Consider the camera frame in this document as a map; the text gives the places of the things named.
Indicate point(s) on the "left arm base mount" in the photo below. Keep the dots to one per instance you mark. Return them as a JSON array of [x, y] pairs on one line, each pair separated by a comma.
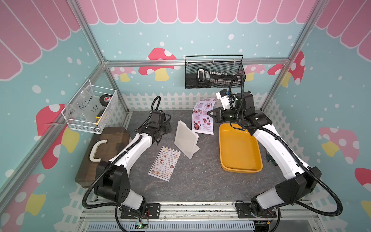
[[147, 211]]

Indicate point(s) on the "brown toolbox with white handle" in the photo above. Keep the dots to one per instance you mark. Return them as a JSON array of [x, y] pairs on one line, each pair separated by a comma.
[[102, 147]]

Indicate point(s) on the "clear wall-mounted bin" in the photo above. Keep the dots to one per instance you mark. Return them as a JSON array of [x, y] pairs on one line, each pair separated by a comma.
[[110, 118]]

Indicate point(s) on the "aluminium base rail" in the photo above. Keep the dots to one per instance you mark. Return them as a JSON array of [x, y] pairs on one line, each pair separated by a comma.
[[196, 211]]

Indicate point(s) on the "white acrylic menu holder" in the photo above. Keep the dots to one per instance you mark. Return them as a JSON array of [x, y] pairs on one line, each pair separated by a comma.
[[186, 140]]

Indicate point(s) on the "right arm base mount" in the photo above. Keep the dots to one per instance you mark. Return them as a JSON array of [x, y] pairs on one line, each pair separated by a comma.
[[251, 210]]

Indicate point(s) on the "black tape roll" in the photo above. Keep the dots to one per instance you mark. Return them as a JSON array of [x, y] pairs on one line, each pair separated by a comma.
[[105, 99]]

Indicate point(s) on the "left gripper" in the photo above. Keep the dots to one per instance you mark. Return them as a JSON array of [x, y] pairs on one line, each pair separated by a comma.
[[168, 126]]

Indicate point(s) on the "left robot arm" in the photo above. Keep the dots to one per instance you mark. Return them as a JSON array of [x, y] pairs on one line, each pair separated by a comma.
[[112, 177]]

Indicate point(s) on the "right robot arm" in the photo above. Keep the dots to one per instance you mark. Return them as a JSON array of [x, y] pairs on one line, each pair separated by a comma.
[[300, 178]]

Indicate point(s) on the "labelled plastic bag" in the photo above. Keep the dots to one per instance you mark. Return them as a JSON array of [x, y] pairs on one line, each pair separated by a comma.
[[85, 106]]

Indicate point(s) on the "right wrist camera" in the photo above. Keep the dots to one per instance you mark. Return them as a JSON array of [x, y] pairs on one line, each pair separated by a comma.
[[223, 96]]

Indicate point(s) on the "yellow black utility knife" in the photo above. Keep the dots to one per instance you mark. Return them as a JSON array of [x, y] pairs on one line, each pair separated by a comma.
[[98, 117]]

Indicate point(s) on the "red special menu sheet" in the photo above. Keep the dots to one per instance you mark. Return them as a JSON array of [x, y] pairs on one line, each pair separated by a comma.
[[201, 121]]

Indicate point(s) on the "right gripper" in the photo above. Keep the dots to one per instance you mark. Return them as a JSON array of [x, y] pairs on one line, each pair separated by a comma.
[[219, 117]]

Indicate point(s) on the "yellow plastic tray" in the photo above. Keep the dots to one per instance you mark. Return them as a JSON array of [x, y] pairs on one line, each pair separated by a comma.
[[239, 150]]

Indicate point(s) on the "black wire mesh basket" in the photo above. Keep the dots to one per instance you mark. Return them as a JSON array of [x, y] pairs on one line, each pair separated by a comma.
[[231, 64]]

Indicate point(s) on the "yellow-header old menu sheet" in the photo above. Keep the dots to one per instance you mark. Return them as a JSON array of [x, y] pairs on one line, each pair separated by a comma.
[[164, 164]]

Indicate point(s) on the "socket set in basket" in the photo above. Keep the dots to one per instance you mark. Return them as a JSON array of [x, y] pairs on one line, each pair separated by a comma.
[[217, 78]]

